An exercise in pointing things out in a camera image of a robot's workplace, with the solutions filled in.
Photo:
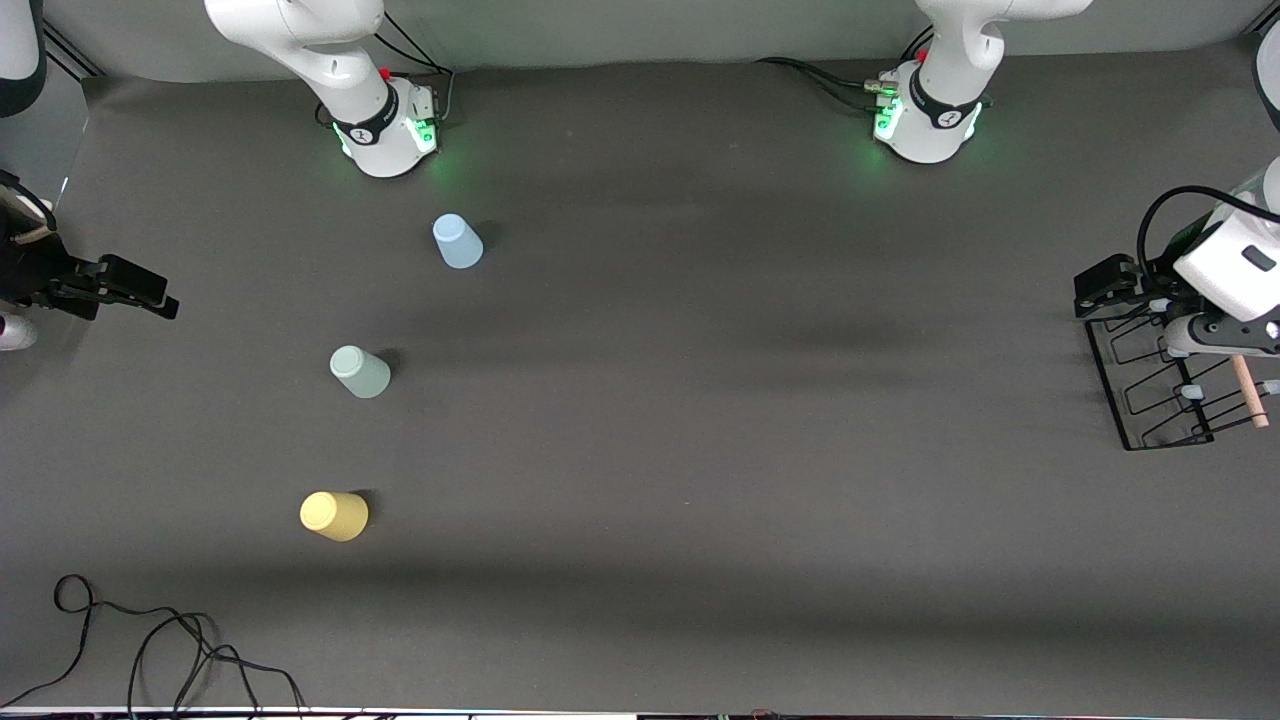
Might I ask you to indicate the black frame bar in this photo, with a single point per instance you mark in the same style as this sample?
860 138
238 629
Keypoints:
75 55

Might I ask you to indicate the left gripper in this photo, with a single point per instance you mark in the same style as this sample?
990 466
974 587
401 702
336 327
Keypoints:
1150 281

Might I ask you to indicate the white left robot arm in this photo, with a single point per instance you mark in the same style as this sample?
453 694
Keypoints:
945 90

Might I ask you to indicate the light blue plastic cup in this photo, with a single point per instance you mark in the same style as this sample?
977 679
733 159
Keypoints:
458 243

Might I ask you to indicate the yellow plastic cup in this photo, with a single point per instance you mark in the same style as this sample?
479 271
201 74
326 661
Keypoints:
333 515

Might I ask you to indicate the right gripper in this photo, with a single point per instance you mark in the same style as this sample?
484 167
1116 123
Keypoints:
38 272

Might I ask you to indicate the pale green plastic cup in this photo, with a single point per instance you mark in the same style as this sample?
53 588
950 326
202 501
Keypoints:
360 372

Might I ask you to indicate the beige box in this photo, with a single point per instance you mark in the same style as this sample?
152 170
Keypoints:
42 206

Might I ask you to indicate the dark grey table mat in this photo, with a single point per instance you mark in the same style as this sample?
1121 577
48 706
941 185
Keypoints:
700 450

